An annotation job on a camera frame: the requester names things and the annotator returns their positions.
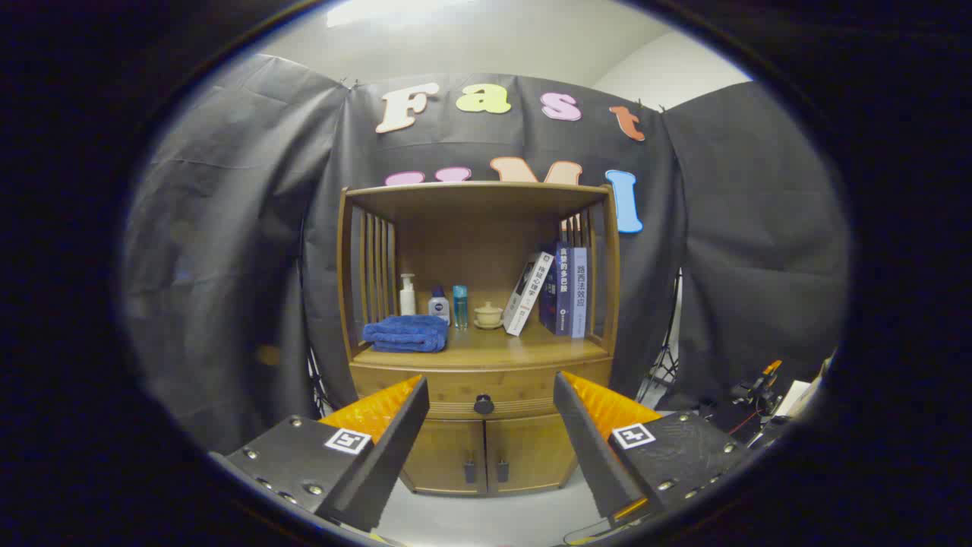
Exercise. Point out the black drawer knob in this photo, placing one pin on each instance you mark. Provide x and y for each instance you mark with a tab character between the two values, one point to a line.
484	404

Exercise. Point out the wooden cabinet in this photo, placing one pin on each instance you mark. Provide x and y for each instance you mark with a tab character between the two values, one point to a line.
478	228

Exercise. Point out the white pump bottle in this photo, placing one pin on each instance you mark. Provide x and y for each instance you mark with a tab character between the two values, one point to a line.
408	302

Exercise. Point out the white book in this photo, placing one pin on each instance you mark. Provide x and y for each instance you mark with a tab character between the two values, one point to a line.
528	296

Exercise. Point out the pale blue book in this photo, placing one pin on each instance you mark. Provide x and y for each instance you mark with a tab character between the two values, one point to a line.
579	292

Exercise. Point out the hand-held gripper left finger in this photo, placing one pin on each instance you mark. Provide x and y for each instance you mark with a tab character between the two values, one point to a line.
395	448

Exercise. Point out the cream lidded teacup with saucer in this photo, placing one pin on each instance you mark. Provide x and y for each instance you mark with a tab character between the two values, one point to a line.
488	315

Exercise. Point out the white bottle with blue cap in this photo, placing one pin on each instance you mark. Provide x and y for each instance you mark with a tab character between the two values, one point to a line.
439	308

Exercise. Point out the clear blue bottle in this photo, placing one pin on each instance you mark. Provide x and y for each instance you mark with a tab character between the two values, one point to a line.
460	308

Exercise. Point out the black and orange device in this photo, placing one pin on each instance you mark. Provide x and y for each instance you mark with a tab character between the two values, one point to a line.
759	389

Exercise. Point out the wooden cabinet door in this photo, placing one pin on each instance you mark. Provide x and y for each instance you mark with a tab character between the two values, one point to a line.
531	452
448	456

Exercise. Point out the wooden countertop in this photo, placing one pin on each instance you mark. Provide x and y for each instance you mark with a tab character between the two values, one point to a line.
501	346

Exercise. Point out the black light stand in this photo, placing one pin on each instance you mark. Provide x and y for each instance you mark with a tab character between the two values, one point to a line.
662	365
315	380

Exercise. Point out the wooden drawer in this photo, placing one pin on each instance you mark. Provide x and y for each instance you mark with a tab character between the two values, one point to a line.
456	384

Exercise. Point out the blue folded towel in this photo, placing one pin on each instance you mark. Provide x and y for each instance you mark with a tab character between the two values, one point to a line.
406	334

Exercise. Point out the dark blue book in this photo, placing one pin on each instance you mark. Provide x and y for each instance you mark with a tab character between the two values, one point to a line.
560	292

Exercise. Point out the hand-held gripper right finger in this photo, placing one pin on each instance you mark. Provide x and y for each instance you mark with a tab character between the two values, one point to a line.
588	448

